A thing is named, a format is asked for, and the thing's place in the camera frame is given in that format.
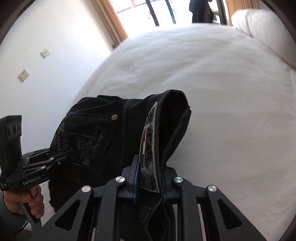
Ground black denim pants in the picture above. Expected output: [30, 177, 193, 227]
[48, 89, 193, 241]

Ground dark clothing hanging at window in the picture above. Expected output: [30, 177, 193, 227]
[189, 0, 214, 23]

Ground person's left hand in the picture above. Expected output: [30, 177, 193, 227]
[4, 185, 45, 219]

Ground person's left dark sleeve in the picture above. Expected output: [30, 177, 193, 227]
[1, 191, 28, 240]

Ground white bed sheet mattress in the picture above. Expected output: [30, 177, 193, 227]
[75, 24, 295, 240]

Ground orange-brown curtain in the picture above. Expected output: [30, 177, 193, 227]
[91, 0, 128, 49]

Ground white rolled duvet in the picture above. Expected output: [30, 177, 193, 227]
[231, 9, 295, 69]

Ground lower white wall socket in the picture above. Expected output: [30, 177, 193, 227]
[18, 69, 30, 81]

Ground white wall socket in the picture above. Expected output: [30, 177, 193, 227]
[41, 48, 51, 58]
[18, 69, 30, 81]

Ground upper white wall socket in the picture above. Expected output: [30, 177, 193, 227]
[41, 48, 51, 58]

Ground window with dark frame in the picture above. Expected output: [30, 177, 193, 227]
[110, 0, 228, 38]

